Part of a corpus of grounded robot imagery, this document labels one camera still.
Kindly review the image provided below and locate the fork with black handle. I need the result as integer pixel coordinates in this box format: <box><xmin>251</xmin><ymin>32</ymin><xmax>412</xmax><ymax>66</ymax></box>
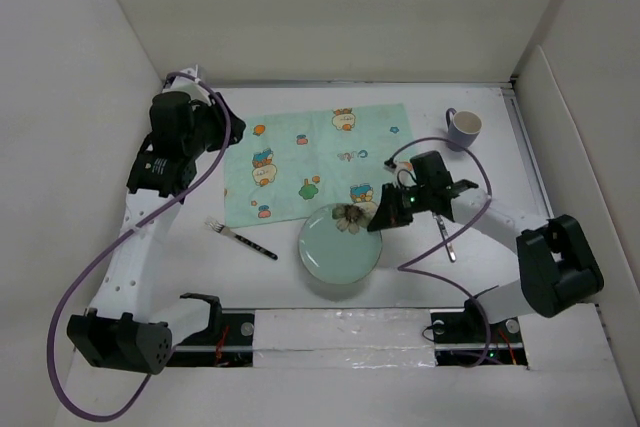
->
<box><xmin>204</xmin><ymin>218</ymin><xmax>279</xmax><ymax>261</ymax></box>

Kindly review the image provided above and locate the silver table knife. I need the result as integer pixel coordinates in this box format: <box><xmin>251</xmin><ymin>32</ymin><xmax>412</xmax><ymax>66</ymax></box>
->
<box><xmin>433</xmin><ymin>214</ymin><xmax>457</xmax><ymax>263</ymax></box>

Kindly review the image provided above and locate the purple cable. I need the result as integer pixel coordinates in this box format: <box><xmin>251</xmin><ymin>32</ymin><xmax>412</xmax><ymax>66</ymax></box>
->
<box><xmin>387</xmin><ymin>135</ymin><xmax>495</xmax><ymax>367</ymax></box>
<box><xmin>46</xmin><ymin>70</ymin><xmax>232</xmax><ymax>422</ymax></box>

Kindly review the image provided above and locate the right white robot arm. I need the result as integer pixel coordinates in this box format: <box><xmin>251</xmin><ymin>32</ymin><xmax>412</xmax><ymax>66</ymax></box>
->
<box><xmin>368</xmin><ymin>151</ymin><xmax>604</xmax><ymax>341</ymax></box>

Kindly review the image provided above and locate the lavender mug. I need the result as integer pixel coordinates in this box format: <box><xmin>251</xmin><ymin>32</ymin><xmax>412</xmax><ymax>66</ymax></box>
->
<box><xmin>445</xmin><ymin>108</ymin><xmax>482</xmax><ymax>152</ymax></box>

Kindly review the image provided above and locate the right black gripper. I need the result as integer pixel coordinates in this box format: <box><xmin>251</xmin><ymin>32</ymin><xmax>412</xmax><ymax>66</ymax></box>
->
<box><xmin>367</xmin><ymin>181</ymin><xmax>431</xmax><ymax>231</ymax></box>

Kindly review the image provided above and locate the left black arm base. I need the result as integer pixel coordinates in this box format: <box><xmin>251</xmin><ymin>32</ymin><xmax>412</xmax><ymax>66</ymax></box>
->
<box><xmin>167</xmin><ymin>293</ymin><xmax>255</xmax><ymax>368</ymax></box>

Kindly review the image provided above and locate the green cartoon print cloth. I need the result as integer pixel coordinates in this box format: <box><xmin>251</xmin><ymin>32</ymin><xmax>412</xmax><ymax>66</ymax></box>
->
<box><xmin>224</xmin><ymin>104</ymin><xmax>415</xmax><ymax>228</ymax></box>

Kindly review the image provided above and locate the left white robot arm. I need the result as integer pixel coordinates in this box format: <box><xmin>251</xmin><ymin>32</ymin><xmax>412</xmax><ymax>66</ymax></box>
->
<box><xmin>66</xmin><ymin>89</ymin><xmax>246</xmax><ymax>375</ymax></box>

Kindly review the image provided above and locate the green floral plate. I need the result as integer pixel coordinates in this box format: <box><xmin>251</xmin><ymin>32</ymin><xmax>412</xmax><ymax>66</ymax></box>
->
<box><xmin>298</xmin><ymin>204</ymin><xmax>383</xmax><ymax>302</ymax></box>

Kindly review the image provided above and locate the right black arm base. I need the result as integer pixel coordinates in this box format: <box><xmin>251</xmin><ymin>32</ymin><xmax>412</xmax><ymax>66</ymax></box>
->
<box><xmin>421</xmin><ymin>281</ymin><xmax>531</xmax><ymax>367</ymax></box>

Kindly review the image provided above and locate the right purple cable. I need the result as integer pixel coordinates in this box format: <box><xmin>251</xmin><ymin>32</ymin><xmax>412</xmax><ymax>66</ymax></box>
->
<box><xmin>387</xmin><ymin>135</ymin><xmax>495</xmax><ymax>367</ymax></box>

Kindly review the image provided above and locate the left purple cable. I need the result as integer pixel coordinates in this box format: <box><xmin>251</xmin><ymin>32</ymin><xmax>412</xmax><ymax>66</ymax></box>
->
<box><xmin>46</xmin><ymin>70</ymin><xmax>232</xmax><ymax>422</ymax></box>

